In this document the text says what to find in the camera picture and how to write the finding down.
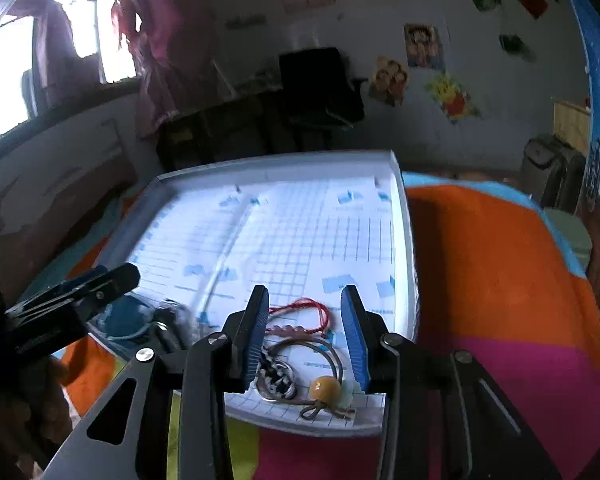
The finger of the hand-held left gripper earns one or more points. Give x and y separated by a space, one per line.
75 282
110 285

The dark wooden desk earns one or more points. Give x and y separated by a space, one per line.
220 130

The red hanging cloth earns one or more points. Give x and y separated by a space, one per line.
126 17

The black office chair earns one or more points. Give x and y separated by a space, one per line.
325 87

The yellow cartoon wall sticker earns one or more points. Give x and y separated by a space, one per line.
452 96

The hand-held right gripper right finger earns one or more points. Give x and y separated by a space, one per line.
355 340

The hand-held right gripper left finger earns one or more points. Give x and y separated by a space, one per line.
256 342

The black white striped hair clip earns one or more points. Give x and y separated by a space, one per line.
272 376

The white cardboard box tray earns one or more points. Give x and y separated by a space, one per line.
330 230

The window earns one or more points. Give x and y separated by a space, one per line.
55 25

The pink curtain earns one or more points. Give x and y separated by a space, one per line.
175 50

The orange cartoon wall poster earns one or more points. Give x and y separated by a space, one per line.
389 81

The wooden cabinet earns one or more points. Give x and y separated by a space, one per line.
572 125

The colourful striped blanket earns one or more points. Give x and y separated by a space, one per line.
490 285

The clear plastic strip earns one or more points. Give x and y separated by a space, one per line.
225 260

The dark grey suitcase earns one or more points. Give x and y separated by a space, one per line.
552 170

